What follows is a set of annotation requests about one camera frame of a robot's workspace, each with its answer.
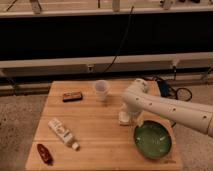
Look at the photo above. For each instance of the white tube bottle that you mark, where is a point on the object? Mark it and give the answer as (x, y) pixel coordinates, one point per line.
(63, 133)

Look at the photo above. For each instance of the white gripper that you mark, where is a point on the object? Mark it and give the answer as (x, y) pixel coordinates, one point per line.
(135, 115)

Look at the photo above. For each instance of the green bowl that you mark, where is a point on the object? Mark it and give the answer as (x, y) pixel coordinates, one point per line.
(152, 140)

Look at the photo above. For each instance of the wooden board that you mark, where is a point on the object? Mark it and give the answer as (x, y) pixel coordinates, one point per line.
(105, 145)

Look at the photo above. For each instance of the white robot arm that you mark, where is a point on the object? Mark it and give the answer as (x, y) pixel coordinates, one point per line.
(196, 116)

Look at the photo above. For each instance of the brown rectangular box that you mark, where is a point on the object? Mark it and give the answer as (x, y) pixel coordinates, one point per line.
(72, 96)

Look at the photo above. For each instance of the white sponge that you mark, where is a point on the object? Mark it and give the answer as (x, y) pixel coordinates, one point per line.
(124, 118)

